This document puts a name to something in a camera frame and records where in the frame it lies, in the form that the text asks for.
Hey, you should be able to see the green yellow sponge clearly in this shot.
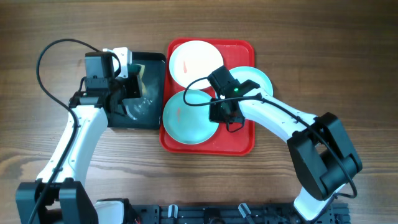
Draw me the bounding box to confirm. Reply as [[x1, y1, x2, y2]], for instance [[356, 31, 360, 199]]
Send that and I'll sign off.
[[128, 64, 146, 83]]

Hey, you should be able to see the light blue plate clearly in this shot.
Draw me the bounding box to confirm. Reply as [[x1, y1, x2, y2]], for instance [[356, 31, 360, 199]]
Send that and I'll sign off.
[[162, 90, 219, 145], [215, 66, 274, 100]]

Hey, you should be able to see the light blue plate front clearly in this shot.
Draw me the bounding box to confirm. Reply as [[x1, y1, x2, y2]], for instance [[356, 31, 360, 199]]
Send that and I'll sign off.
[[162, 90, 219, 145]]

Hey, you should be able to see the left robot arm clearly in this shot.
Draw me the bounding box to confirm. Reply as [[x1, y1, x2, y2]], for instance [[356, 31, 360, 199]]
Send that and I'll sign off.
[[16, 47, 145, 223]]

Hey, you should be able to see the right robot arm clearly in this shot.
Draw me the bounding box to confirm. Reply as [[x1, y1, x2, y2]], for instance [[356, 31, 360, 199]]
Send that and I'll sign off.
[[207, 66, 363, 222]]

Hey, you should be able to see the red plastic tray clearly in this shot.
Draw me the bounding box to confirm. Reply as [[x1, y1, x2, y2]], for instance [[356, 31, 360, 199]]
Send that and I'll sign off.
[[159, 39, 255, 156]]

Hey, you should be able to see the black rectangular tray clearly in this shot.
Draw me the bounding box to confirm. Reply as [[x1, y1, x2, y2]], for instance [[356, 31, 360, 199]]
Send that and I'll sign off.
[[108, 51, 166, 129]]

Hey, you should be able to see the white round plate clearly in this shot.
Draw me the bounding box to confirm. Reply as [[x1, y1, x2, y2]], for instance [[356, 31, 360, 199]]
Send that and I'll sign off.
[[169, 40, 224, 88]]

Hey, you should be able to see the right black cable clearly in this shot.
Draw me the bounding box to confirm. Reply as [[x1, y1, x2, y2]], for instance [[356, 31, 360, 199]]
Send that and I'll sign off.
[[182, 77, 358, 200]]

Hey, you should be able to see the black cable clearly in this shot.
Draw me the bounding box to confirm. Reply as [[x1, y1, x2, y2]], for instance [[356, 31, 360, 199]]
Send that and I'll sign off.
[[182, 77, 358, 200], [26, 38, 102, 224]]

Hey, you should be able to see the left black cable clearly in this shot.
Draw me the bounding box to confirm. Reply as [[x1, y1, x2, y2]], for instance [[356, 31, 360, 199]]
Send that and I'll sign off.
[[26, 38, 102, 224]]

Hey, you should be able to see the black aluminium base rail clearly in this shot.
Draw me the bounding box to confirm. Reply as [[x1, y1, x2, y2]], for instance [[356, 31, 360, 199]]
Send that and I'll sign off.
[[130, 202, 351, 224]]

